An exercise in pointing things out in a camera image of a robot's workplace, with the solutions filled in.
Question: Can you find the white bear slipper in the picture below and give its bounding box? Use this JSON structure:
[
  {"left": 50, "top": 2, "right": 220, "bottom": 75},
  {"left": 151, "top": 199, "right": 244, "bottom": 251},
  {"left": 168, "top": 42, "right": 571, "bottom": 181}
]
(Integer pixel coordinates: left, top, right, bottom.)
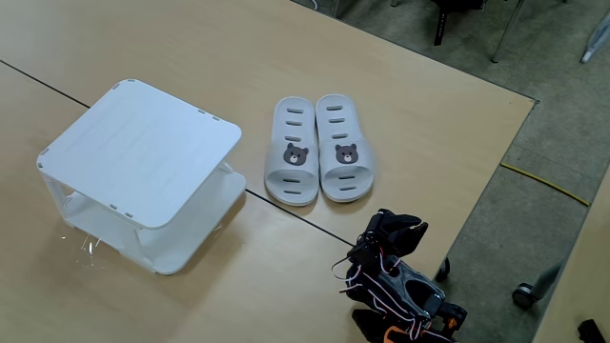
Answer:
[
  {"left": 315, "top": 93, "right": 376, "bottom": 204},
  {"left": 264, "top": 96, "right": 320, "bottom": 208}
]

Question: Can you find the black table caster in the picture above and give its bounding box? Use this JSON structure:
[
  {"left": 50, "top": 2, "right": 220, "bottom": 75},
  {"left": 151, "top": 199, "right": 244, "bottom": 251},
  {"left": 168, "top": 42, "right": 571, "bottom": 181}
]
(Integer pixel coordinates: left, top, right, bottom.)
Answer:
[{"left": 434, "top": 256, "right": 452, "bottom": 284}]

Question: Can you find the grey caster wheel leg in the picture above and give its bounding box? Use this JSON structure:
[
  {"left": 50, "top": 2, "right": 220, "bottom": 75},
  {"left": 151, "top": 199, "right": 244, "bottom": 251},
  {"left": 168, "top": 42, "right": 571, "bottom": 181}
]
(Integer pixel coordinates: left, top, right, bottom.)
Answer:
[{"left": 511, "top": 260, "right": 564, "bottom": 311}]

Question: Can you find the small black object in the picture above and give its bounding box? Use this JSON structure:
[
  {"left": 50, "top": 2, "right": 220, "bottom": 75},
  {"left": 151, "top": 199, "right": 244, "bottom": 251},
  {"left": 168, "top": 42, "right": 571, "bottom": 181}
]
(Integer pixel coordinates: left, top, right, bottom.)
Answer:
[{"left": 577, "top": 318, "right": 608, "bottom": 343}]

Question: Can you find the metal chair leg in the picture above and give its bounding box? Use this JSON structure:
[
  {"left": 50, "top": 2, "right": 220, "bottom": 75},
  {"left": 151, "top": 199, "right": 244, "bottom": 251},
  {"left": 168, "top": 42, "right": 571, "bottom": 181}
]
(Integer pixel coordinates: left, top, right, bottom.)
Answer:
[{"left": 490, "top": 0, "right": 526, "bottom": 65}]

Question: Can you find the white plastic open box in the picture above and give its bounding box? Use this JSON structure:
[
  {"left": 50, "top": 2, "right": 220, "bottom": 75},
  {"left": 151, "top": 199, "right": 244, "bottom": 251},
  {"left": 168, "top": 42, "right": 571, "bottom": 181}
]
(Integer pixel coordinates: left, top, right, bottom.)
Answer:
[{"left": 36, "top": 78, "right": 248, "bottom": 276}]

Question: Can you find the yellow floor cable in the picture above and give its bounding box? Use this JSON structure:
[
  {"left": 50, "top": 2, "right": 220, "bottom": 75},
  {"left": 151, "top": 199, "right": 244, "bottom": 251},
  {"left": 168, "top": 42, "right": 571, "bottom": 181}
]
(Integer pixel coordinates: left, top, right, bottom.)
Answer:
[{"left": 498, "top": 161, "right": 592, "bottom": 208}]

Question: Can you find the black chair leg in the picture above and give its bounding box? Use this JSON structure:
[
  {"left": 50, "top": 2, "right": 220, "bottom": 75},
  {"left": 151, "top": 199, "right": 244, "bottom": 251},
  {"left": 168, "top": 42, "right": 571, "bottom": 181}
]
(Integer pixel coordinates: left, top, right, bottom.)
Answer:
[{"left": 432, "top": 0, "right": 487, "bottom": 48}]

